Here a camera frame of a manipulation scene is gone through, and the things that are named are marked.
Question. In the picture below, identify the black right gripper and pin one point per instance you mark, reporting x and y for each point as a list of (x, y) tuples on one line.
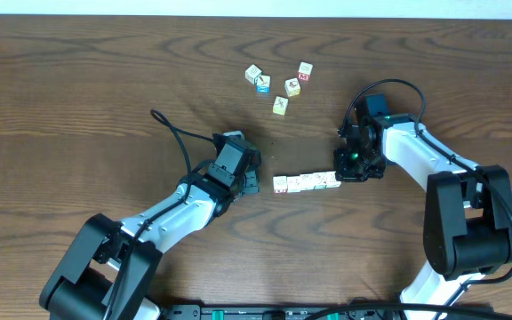
[(343, 172)]

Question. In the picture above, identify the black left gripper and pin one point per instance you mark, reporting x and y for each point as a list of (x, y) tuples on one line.
[(252, 182)]

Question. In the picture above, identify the wooden block yellow S side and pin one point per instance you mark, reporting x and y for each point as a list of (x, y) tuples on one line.
[(331, 181)]

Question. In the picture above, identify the wooden block red letter side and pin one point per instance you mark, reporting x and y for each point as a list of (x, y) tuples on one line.
[(280, 184)]

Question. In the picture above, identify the wooden block with turtle drawing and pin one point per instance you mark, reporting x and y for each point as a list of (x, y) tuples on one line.
[(293, 184)]

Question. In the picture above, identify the wooden block red A side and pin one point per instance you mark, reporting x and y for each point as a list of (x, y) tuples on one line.
[(307, 181)]

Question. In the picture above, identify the wooden block airplane green N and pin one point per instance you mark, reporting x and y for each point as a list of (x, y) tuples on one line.
[(320, 180)]

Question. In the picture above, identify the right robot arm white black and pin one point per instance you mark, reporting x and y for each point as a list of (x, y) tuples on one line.
[(467, 226)]

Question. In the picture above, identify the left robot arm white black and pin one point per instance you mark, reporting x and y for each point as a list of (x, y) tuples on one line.
[(107, 270)]

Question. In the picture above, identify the wooden block yellow border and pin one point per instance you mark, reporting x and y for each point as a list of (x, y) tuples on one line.
[(280, 105)]

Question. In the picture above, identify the wooden block blue side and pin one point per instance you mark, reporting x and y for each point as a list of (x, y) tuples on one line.
[(263, 84)]

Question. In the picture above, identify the wooden block plain top left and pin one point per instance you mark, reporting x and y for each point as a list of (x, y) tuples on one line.
[(252, 73)]

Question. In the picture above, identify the wooden block brown drawing yellow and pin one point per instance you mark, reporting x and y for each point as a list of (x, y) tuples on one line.
[(292, 87)]

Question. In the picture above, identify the wooden block red M side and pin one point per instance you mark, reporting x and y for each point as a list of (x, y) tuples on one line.
[(304, 71)]

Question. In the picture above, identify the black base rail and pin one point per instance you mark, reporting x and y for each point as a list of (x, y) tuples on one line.
[(197, 312)]

